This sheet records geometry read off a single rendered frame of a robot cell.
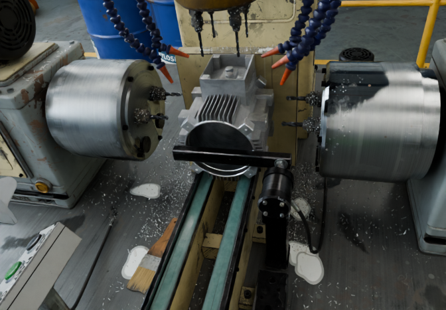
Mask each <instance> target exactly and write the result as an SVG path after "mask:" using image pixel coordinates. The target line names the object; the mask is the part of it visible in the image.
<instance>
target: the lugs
mask: <svg viewBox="0 0 446 310"><path fill-rule="evenodd" d="M266 83H267V80H266V79H265V78H263V77H262V76H261V75H259V76H258V77H257V78H256V86H257V87H258V88H263V87H264V86H265V85H266ZM195 123H196V119H195V118H193V117H192V116H191V115H189V116H188V117H187V118H186V119H185V120H184V121H183V124H182V125H181V127H182V128H183V129H185V130H186V131H188V132H189V131H190V130H191V129H192V128H193V127H194V125H195ZM254 126H255V124H254V123H252V122H251V121H250V120H249V119H248V118H245V119H244V120H243V121H241V122H240V125H239V128H238V129H239V130H240V131H242V132H243V133H245V134H246V135H249V134H250V133H251V132H252V131H253V130H254ZM191 169H192V170H193V171H195V172H196V173H198V174H199V173H201V172H202V169H200V168H198V167H197V166H196V165H195V164H194V163H192V165H191ZM257 169H258V168H257V167H252V168H251V169H249V170H248V171H247V172H245V173H244V175H245V176H247V178H249V179H250V178H251V177H253V176H254V175H256V173H257Z"/></svg>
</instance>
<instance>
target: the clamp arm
mask: <svg viewBox="0 0 446 310"><path fill-rule="evenodd" d="M172 154H173V158H174V160H176V161H192V162H201V163H217V164H225V165H241V166H250V167H266V168H271V167H275V166H276V165H277V164H278V163H279V161H280V163H283V162H285V168H286V169H291V164H292V154H291V153H278V152H269V151H257V150H252V151H250V150H240V149H221V148H211V147H193V146H187V145H174V147H173V149H172Z"/></svg>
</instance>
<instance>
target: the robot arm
mask: <svg viewBox="0 0 446 310"><path fill-rule="evenodd" d="M16 188H17V182H16V180H15V179H14V178H12V177H3V178H1V179H0V224H4V225H11V226H13V225H14V224H16V223H17V222H18V220H17V219H16V217H15V215H14V214H13V213H12V212H11V211H10V210H9V208H8V204H9V202H10V200H11V198H12V196H13V193H14V192H15V189H16Z"/></svg>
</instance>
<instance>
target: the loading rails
mask: <svg viewBox="0 0 446 310"><path fill-rule="evenodd" d="M257 168H258V169H257V173H256V175H254V176H253V177H251V178H250V179H249V178H247V176H245V175H244V174H242V175H241V177H240V180H238V176H237V179H236V181H235V178H234V177H233V180H232V181H231V178H229V181H228V180H227V177H226V179H225V181H224V179H223V177H222V179H221V180H220V177H218V179H217V180H216V176H214V178H212V175H211V174H210V178H209V177H208V173H207V172H205V171H202V172H201V173H199V174H198V173H196V175H195V177H194V180H193V182H192V185H191V187H190V190H189V192H188V194H187V196H186V199H185V202H184V204H183V207H182V209H181V212H180V214H179V217H178V218H177V221H176V224H175V226H174V228H173V231H172V233H171V236H170V238H169V241H168V243H167V246H166V248H165V251H164V252H163V255H162V258H161V260H160V262H159V265H158V267H157V270H156V272H155V275H154V277H153V280H152V282H151V285H150V286H149V289H148V292H147V294H146V296H145V299H144V301H143V304H142V306H141V308H140V310H188V307H189V305H190V301H191V298H192V295H193V291H194V288H195V285H196V281H197V279H198V275H199V273H200V269H201V266H202V262H203V259H204V258H209V259H214V260H216V261H215V264H214V268H213V271H212V275H211V278H210V283H209V285H208V289H207V292H206V297H205V299H204V304H203V306H202V310H238V309H239V308H241V309H248V310H252V303H253V300H254V293H255V288H254V287H247V286H244V280H245V276H246V270H247V266H248V260H249V256H250V250H251V247H252V242H259V243H264V244H266V240H265V225H262V224H256V221H257V217H258V212H259V209H258V198H259V195H260V194H261V190H262V187H263V184H262V180H263V174H264V173H265V171H266V170H267V168H266V167H257ZM224 191H231V192H235V193H234V198H233V200H232V204H231V207H230V211H229V215H228V219H227V221H226V225H225V229H224V233H223V235H222V234H213V233H212V230H213V228H214V224H215V221H216V217H217V215H218V211H219V208H220V205H221V202H222V198H223V195H224Z"/></svg>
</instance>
